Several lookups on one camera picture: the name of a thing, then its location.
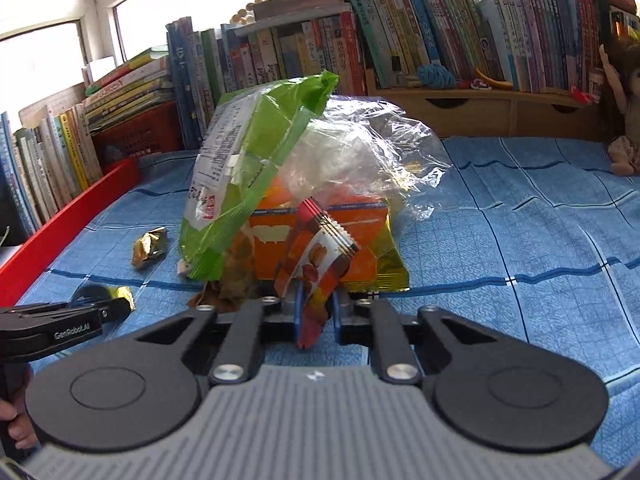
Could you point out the large gold foil packet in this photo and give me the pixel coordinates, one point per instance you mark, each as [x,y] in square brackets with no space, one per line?
[392,267]

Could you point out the clear plastic bag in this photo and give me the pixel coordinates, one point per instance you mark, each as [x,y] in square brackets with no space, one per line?
[370,145]

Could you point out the brown snack wrapper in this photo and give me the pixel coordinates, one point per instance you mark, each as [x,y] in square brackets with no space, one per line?
[227,287]

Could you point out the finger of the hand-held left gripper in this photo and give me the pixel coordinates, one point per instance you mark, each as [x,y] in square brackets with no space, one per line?
[116,309]
[90,294]

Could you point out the long row of shelf books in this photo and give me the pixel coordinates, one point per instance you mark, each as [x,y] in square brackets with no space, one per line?
[450,25]

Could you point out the crumpled gold foil wrapper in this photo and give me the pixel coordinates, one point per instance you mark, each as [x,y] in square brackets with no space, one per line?
[149,247]

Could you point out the blue knitted ball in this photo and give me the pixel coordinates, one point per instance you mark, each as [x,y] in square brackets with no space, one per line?
[436,76]

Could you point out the small gold foil wrapper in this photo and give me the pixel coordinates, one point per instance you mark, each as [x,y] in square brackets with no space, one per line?
[124,294]

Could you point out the brown-haired doll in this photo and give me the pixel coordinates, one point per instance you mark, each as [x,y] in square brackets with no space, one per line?
[622,110]

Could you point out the grey flat book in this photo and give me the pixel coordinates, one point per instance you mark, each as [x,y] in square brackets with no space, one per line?
[300,10]

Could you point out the row of upright blue-spined books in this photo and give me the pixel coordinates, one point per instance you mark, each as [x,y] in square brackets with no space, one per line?
[270,55]

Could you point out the row of leaning thin books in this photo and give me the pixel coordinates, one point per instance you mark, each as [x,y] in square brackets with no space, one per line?
[45,165]

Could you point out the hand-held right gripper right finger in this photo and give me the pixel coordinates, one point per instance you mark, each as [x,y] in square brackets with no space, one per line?
[340,312]

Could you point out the red plastic crate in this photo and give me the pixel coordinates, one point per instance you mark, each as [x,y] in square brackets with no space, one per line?
[135,135]

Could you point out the orange carton box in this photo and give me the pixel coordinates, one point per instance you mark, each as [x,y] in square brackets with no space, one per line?
[362,220]

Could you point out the green snack bag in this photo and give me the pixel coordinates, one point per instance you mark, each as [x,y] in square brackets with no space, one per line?
[250,160]

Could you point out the red board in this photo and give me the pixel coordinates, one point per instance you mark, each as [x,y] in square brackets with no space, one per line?
[60,232]

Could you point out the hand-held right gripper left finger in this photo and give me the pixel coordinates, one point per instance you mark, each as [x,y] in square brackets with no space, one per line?
[298,312]

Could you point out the wooden drawer shelf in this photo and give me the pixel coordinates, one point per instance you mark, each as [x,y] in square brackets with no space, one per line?
[475,110]

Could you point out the blue checked blanket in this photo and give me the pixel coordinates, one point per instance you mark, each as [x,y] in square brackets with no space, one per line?
[525,240]

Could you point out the yellow and red toy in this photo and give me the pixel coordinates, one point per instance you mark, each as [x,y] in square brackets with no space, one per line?
[492,82]

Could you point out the person's left hand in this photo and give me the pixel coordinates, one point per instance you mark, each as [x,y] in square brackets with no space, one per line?
[17,427]

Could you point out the red nut snack wrapper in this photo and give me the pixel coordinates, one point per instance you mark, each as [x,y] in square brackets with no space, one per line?
[320,260]

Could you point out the stack of flat picture books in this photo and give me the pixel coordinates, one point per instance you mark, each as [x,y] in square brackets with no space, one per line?
[130,87]

